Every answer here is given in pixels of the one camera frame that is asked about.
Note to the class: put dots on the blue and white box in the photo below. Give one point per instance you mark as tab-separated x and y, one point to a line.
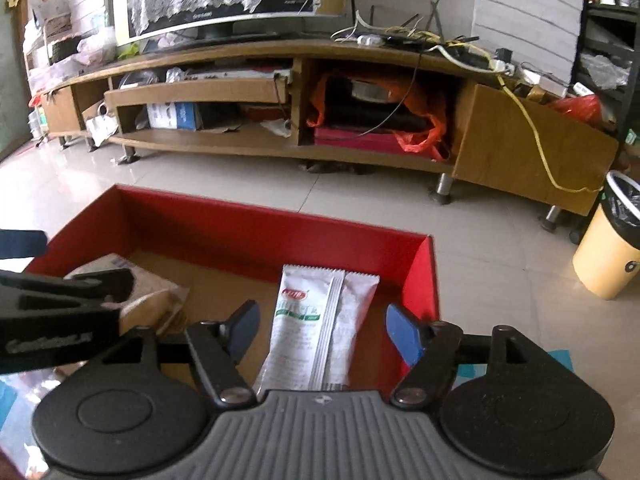
175	115

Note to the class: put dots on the black shelf rack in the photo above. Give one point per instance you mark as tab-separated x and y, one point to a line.
587	25

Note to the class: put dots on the dark red flat box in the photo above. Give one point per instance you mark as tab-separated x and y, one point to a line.
350	139

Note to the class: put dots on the pink plastic bag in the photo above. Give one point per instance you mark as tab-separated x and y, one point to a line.
95	47

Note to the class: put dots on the wooden TV cabinet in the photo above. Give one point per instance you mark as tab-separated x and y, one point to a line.
500	135

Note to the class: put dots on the clear bag of yellow snacks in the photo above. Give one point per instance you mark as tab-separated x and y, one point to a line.
150	305

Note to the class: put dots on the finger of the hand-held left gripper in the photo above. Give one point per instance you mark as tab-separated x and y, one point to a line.
20	245
50	332

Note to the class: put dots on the white plastic bag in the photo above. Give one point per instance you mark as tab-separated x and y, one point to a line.
102	130

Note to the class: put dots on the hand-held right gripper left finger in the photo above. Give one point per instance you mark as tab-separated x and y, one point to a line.
246	330

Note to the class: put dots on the red plastic bag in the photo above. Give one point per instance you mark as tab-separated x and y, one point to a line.
577	107

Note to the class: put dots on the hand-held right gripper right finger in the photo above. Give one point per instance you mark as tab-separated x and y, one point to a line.
404	335

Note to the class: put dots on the metal bowl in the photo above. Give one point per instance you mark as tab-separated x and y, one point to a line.
370	91

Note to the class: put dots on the orange plastic bag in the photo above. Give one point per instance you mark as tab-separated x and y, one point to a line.
420	105

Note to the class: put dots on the yellow trash bin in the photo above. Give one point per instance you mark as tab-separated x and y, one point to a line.
600	265

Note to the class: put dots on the clear plastic storage box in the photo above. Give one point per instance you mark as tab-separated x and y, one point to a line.
37	122

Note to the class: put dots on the blue checkered tablecloth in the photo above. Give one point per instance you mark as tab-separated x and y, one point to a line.
555	357

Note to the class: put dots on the red cardboard box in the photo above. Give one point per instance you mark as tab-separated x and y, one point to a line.
250	230

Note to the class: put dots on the black bin liner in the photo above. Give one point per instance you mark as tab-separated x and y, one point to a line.
625	210

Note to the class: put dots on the white striped snack packet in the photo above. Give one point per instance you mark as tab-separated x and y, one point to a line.
305	330

